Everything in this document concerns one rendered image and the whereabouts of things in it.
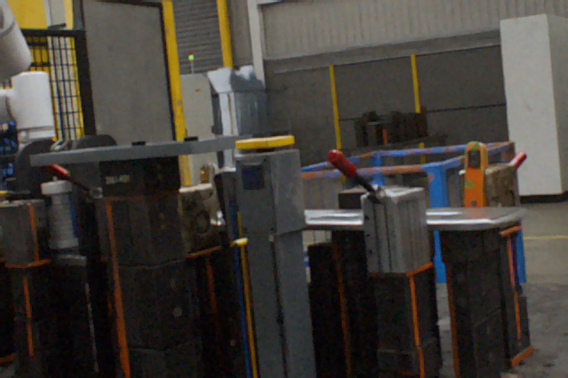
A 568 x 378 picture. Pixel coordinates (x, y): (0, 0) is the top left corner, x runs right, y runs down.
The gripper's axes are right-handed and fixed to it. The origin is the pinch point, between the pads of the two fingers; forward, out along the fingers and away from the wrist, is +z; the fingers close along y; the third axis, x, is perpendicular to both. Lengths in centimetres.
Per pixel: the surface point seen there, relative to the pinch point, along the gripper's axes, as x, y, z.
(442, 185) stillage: -18, 173, 18
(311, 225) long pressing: -85, -10, 4
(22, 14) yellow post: 58, 44, -56
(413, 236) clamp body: -109, -18, 4
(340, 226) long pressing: -91, -10, 4
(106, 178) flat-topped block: -66, -38, -8
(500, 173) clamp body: -109, 16, -1
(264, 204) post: -97, -37, -3
